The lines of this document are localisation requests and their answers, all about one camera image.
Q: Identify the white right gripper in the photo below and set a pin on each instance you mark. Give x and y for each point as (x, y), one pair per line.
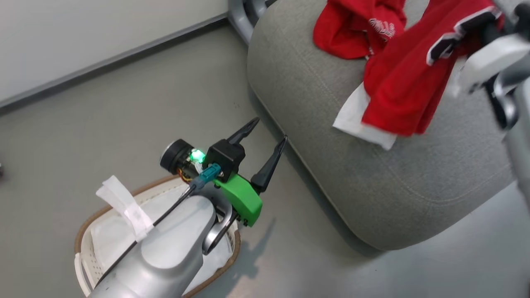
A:
(492, 60)

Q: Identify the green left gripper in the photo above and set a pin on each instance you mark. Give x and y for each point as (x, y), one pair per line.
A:
(244, 200)

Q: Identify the red sports jersey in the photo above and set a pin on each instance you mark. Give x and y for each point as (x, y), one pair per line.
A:
(405, 82)

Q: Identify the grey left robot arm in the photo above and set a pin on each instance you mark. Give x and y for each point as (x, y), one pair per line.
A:
(174, 248)

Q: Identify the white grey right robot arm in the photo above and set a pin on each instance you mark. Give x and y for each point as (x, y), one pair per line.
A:
(519, 145)

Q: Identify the grey upholstered ottoman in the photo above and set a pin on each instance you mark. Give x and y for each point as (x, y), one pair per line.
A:
(331, 165)

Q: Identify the white tape tag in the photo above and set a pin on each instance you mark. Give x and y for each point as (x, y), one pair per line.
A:
(128, 207)

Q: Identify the white brown-rimmed laundry basket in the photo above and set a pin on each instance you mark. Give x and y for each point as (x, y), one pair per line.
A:
(85, 231)

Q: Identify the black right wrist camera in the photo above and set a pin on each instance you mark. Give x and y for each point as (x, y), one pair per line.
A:
(523, 18)

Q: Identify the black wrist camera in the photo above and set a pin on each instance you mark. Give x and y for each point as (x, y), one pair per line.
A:
(223, 159)
(523, 18)

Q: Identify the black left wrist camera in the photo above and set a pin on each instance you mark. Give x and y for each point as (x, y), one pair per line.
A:
(223, 159)

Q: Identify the grey partition bottom rail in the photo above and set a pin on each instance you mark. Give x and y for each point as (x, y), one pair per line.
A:
(103, 62)

